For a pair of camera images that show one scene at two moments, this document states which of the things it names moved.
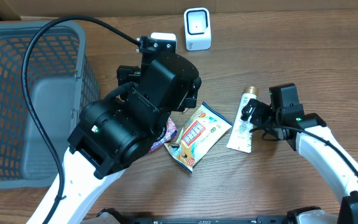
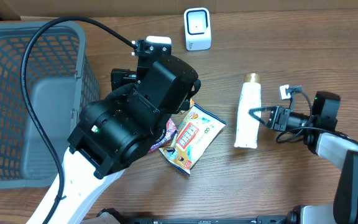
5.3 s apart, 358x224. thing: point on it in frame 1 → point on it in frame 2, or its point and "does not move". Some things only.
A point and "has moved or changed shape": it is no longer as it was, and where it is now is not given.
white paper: (240, 137) has moved or changed shape
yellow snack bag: (200, 135) has moved or changed shape
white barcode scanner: (197, 28) does not move
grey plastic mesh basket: (59, 86) does not move
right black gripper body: (260, 114) → (283, 118)
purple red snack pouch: (169, 134) does not move
